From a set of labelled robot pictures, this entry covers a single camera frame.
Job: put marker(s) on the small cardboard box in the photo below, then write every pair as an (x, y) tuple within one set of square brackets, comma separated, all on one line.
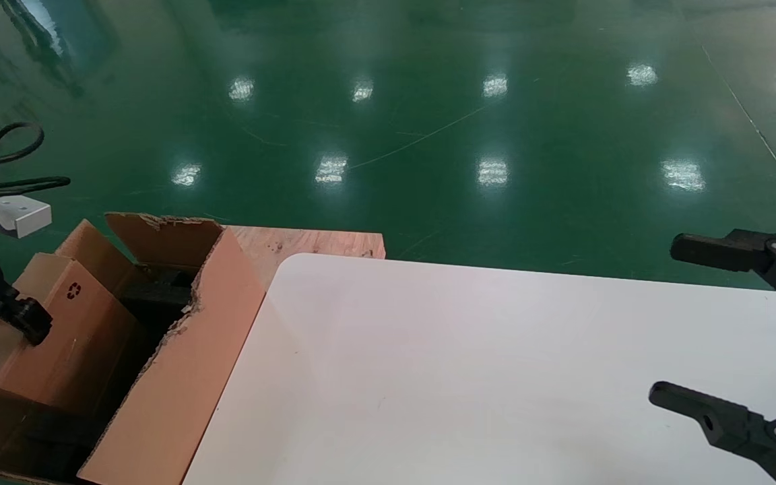
[(78, 350)]

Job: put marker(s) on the large open cardboard box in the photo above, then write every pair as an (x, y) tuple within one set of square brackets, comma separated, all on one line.
[(172, 404)]

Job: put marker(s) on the black foam block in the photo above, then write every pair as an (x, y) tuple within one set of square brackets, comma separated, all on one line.
[(159, 294)]

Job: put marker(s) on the wooden pallet board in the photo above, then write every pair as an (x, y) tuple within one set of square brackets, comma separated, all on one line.
[(320, 242)]

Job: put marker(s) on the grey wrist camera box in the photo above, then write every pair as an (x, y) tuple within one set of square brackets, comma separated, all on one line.
[(21, 215)]

